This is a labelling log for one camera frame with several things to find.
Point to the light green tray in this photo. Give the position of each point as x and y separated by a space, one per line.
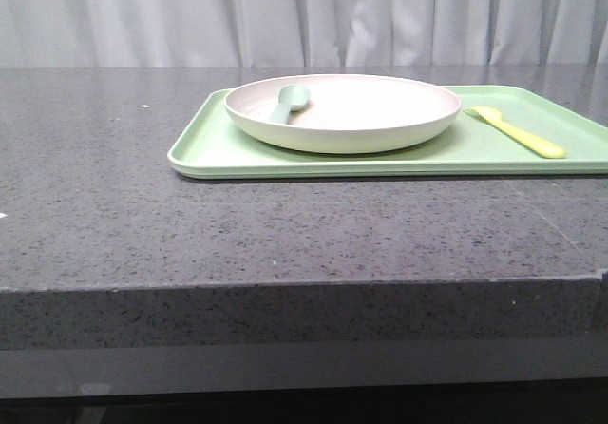
212 146

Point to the yellow plastic fork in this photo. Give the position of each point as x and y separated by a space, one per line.
533 142

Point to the white curtain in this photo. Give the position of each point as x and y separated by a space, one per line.
301 33

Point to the light green spoon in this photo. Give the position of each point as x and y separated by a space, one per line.
291 99

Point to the white round plate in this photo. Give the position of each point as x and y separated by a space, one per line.
346 113

